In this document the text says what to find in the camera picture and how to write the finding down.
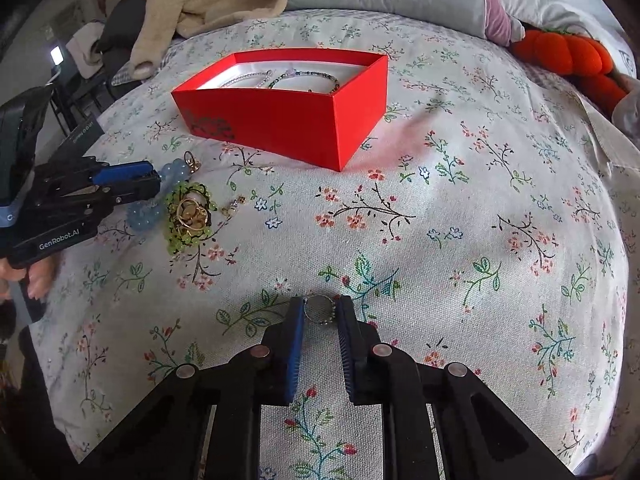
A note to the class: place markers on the person's left hand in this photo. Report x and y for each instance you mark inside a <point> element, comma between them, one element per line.
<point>39,280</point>

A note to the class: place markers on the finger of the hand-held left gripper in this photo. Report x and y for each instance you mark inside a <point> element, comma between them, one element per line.
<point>125,171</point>
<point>137,191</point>

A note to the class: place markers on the red cardboard box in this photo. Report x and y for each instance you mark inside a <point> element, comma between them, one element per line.
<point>295,120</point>

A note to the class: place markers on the small white lamp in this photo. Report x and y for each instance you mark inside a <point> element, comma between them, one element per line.
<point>57,55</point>

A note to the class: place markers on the black chair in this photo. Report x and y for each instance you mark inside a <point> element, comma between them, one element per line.
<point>117,30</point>

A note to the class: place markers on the pink cloth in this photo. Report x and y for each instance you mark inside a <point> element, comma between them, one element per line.
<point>495,10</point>

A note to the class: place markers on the small pearl earring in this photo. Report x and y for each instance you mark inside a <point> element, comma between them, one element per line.
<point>234,206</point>

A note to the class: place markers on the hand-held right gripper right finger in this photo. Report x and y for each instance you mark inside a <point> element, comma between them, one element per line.
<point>345,350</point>

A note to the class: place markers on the orange plush pumpkin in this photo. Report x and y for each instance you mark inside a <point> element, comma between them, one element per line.
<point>565,55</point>

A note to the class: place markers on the gold rings cluster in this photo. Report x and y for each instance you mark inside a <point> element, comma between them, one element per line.
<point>192,212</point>

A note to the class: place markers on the floral bedsheet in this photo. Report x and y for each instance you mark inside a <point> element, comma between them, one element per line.
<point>450,220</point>

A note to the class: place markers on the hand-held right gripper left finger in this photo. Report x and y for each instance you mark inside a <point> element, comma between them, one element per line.
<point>296,350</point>

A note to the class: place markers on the gold hoop earring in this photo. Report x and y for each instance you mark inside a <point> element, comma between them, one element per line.
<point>192,161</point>

